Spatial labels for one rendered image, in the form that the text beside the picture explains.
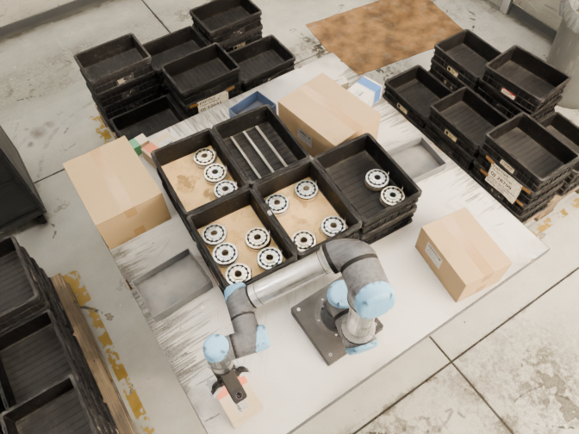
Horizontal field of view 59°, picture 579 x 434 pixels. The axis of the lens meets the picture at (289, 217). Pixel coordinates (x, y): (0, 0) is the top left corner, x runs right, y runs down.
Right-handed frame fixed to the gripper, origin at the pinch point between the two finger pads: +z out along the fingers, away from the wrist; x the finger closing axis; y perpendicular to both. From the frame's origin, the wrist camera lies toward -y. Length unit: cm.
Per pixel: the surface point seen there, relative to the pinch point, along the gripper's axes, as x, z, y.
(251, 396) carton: -4.3, 9.8, -3.5
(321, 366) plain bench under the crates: -33.0, 17.3, -6.7
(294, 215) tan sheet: -58, 4, 49
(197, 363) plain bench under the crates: 6.0, 17.1, 20.5
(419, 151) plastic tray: -135, 17, 54
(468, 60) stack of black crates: -238, 49, 114
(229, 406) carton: 3.9, 9.8, -2.3
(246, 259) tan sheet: -30, 4, 42
